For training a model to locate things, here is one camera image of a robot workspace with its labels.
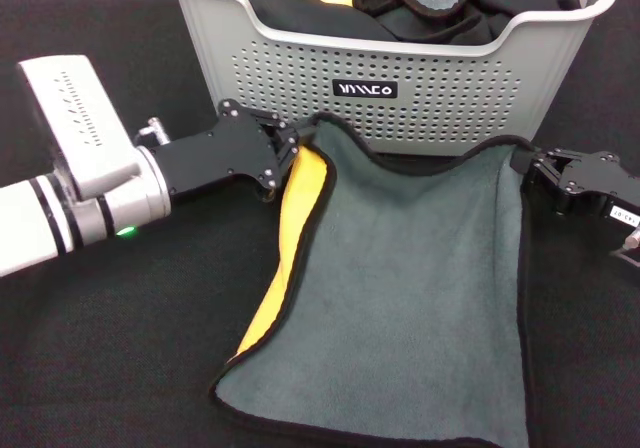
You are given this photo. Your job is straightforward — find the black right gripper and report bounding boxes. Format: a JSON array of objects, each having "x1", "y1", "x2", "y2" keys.
[{"x1": 521, "y1": 148, "x2": 640, "y2": 230}]

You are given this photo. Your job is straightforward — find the black cable with silver plug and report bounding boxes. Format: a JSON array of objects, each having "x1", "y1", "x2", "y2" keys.
[{"x1": 609, "y1": 226, "x2": 640, "y2": 265}]

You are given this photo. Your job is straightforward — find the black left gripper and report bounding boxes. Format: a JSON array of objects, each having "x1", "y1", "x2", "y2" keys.
[{"x1": 147, "y1": 98, "x2": 322, "y2": 200}]

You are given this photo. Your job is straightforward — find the grey perforated storage basket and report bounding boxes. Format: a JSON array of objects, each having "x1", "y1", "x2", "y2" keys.
[{"x1": 160, "y1": 0, "x2": 619, "y2": 159}]

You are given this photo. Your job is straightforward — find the grey cable with silver connector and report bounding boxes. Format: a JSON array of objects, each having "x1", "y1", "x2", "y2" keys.
[{"x1": 136, "y1": 116, "x2": 172, "y2": 148}]

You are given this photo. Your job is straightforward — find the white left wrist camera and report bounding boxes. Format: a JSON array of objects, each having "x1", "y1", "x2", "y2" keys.
[{"x1": 16, "y1": 54, "x2": 144, "y2": 202}]

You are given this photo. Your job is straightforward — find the black cloth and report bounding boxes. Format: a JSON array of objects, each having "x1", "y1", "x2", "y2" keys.
[{"x1": 187, "y1": 0, "x2": 584, "y2": 47}]

